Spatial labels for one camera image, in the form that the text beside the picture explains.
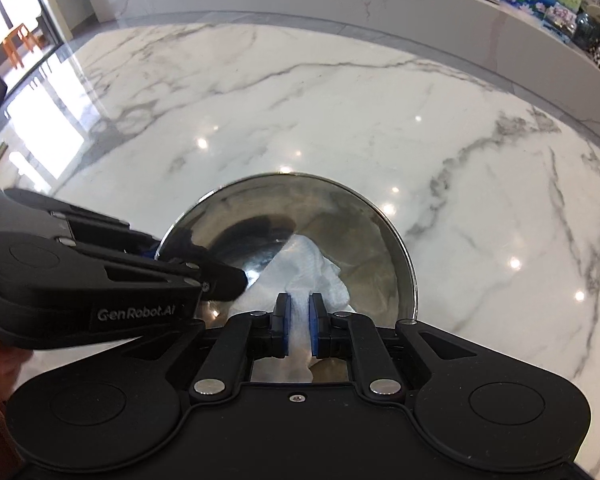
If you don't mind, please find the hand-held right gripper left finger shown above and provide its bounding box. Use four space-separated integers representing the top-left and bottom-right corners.
125 292 293 403

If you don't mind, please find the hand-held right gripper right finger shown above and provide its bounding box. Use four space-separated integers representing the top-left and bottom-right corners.
308 292 463 403

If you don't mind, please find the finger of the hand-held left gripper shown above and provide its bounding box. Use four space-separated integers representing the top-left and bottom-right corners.
50 207 162 262
72 240 248 306

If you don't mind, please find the white cloth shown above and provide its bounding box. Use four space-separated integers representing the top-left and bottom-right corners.
230 232 357 383

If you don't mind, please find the blue steel bowl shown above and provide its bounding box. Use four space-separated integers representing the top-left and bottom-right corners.
155 172 418 386

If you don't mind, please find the person's left hand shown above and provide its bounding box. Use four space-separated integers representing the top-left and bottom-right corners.
0 332 33 406

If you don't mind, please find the orange wooden stool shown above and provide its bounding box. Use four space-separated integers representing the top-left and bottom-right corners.
17 22 42 53
3 35 26 68

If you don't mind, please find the small framed photo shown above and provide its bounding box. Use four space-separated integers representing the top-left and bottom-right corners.
542 0 581 43

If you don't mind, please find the dark glass jar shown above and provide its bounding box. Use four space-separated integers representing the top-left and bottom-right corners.
570 10 600 53

